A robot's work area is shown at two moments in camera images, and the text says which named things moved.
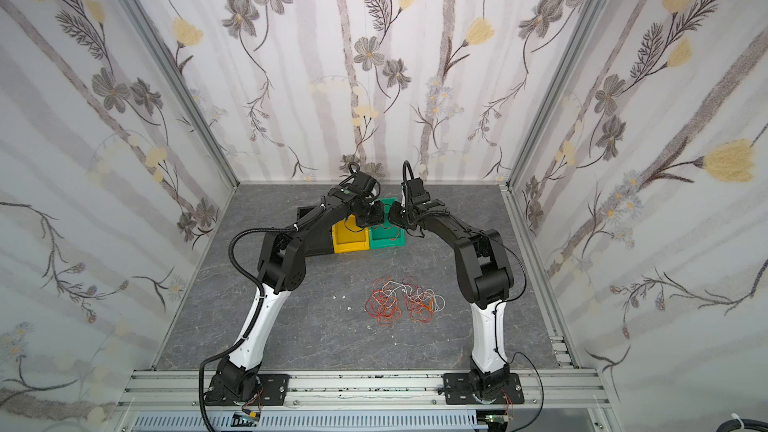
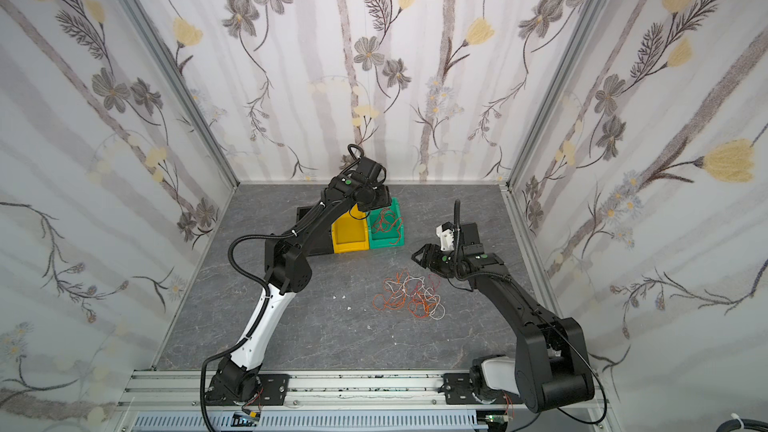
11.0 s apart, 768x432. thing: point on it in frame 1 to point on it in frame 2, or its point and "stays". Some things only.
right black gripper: (398, 216) to (435, 261)
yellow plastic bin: (347, 236) stays
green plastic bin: (386, 234) stays
